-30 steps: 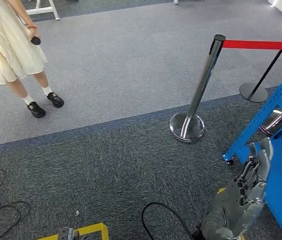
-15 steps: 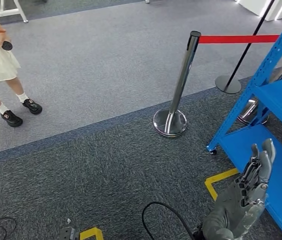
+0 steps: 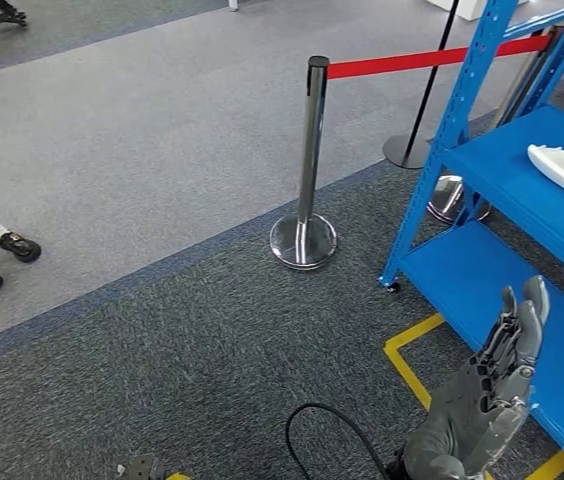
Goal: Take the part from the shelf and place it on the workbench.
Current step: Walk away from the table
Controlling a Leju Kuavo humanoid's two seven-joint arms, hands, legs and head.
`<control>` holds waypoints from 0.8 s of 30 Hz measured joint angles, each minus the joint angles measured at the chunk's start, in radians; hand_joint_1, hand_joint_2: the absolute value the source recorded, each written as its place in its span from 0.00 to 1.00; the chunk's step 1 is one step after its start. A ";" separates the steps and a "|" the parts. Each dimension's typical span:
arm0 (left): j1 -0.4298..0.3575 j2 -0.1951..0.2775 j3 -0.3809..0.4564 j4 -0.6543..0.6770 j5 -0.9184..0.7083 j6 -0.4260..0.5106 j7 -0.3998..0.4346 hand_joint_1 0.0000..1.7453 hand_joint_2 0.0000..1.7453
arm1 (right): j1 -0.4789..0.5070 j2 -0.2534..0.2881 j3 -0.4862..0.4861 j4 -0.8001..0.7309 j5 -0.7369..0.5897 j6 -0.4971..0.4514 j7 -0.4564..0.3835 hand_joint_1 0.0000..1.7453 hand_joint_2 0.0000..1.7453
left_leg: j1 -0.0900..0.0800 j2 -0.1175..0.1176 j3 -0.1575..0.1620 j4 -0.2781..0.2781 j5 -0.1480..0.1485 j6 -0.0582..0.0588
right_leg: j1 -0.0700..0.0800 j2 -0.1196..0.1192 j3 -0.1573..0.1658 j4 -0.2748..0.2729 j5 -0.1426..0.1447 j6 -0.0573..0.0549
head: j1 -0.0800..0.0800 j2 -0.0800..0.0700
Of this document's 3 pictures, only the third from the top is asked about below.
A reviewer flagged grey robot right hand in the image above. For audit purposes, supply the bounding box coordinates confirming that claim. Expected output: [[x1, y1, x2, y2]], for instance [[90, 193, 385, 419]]
[[403, 275, 551, 480]]

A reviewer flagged blue metal shelf rack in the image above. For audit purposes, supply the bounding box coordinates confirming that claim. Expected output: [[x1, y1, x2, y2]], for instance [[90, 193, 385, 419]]
[[379, 0, 564, 480]]

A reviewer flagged yellow floor tape square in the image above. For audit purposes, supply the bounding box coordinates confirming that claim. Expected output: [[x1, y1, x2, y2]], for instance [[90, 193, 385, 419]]
[[383, 313, 564, 480]]

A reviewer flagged metal barrier stanchion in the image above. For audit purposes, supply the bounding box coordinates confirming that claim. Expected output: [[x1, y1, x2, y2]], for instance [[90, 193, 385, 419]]
[[426, 23, 564, 227], [269, 55, 339, 272], [382, 0, 462, 171]]

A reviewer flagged red barrier belt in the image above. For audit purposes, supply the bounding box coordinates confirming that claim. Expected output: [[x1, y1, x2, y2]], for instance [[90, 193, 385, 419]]
[[327, 33, 555, 81]]

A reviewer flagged grey robot foot plate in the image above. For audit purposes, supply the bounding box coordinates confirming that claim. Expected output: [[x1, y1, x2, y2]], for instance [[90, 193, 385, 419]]
[[117, 453, 167, 480]]

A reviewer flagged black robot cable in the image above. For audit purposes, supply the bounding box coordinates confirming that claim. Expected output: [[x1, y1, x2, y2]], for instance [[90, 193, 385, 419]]
[[284, 402, 393, 480]]

